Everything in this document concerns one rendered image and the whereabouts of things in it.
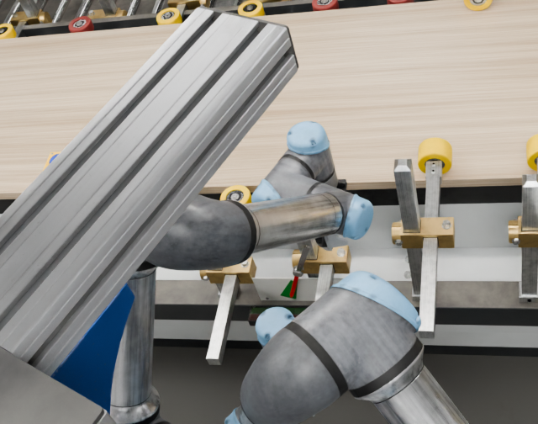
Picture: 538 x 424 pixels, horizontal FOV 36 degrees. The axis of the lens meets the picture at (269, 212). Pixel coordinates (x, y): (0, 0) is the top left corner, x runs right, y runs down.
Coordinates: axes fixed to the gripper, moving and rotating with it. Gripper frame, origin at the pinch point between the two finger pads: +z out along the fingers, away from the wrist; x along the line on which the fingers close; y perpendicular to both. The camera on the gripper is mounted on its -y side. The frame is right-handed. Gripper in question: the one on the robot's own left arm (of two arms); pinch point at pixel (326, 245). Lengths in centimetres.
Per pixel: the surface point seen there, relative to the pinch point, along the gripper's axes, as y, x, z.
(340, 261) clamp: 0.1, 5.5, 13.5
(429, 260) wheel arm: 21.7, -0.8, 4.5
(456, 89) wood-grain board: 26, 59, 11
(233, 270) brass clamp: -27.5, 5.9, 17.9
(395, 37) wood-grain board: 9, 82, 11
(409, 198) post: 18.4, 6.0, -8.0
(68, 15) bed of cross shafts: -122, 133, 29
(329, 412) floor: -18, 8, 101
